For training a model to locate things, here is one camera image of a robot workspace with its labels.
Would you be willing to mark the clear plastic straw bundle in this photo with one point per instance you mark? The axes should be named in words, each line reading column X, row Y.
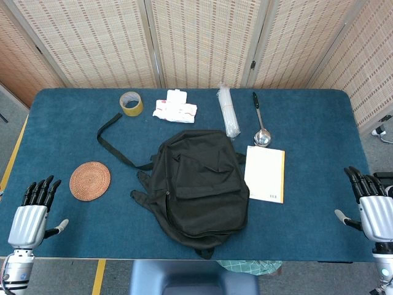
column 228, row 113

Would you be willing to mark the yellow floor tape strip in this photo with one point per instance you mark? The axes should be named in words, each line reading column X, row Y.
column 99, row 276
column 13, row 153

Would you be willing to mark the white pink wet wipes pack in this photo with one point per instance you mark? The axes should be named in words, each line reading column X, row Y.
column 176, row 112

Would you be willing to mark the yellow packing tape roll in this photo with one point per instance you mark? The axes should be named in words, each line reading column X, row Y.
column 135, row 111

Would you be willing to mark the white black shoe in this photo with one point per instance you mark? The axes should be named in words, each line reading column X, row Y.
column 379, row 132

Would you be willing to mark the black box on floor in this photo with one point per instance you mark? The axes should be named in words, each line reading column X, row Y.
column 385, row 175

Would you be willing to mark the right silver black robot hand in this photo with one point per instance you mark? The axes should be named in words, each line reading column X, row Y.
column 376, row 218

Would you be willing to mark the round woven rattan coaster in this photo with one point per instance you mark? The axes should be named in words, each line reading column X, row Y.
column 90, row 181

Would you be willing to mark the black screen hinge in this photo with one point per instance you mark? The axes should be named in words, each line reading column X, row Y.
column 253, row 64
column 38, row 49

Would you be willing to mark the woven folding screen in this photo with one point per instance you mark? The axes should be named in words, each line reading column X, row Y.
column 199, row 40

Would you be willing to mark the white yellow-edged notebook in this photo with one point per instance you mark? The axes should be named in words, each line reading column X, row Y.
column 264, row 175

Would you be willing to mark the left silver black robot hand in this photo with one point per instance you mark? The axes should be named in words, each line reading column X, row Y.
column 27, row 224

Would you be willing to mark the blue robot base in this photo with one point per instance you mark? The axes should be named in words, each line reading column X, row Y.
column 190, row 279

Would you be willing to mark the small white tissue pack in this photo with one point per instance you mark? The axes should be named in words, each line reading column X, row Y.
column 176, row 96

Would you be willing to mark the blue felt tablecloth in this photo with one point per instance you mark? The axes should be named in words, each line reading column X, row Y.
column 307, row 153

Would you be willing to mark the green checked cloth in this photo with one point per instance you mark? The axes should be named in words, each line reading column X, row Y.
column 251, row 267

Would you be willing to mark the black backpack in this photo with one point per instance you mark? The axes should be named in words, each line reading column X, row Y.
column 199, row 190

